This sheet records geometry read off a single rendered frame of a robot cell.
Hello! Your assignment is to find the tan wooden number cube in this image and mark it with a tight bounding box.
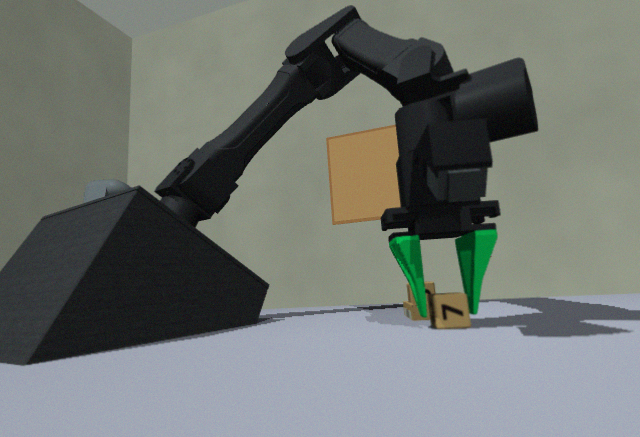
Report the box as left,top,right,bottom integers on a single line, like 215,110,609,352
428,292,471,330
407,282,436,304

